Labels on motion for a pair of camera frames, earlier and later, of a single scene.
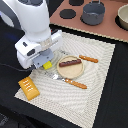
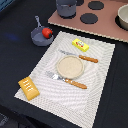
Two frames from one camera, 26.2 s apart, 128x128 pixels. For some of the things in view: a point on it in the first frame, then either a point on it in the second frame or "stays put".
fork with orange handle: [69, 81] stays put
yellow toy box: [47, 65] → [80, 45]
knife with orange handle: [86, 58] stays put
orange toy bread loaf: [28, 88] stays put
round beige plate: [70, 71] stays put
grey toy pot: [93, 13] → [67, 9]
